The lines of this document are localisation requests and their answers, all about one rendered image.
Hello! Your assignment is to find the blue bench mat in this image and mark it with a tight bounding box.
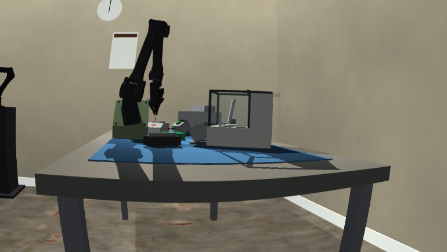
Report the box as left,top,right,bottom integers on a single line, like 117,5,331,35
88,135,332,164

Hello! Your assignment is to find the green tube rack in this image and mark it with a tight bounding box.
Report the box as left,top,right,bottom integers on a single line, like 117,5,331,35
176,132,185,140

